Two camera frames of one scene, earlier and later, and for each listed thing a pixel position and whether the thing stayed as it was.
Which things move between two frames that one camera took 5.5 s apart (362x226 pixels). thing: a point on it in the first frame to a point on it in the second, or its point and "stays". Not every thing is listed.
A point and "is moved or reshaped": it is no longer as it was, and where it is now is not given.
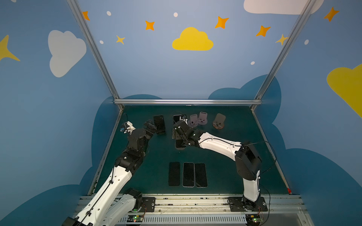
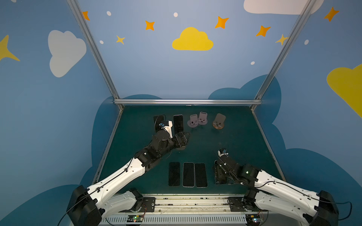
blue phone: (179, 145) is moved or reshaped
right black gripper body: (179, 128) to (220, 171)
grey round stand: (202, 119) stays
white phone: (188, 176) stays
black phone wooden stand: (201, 175) stays
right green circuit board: (253, 219) stays
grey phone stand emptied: (193, 121) stays
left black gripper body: (151, 127) to (179, 140)
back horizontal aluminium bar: (187, 101) stays
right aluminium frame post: (300, 20) stays
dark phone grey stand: (174, 175) stays
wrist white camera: (127, 127) to (167, 125)
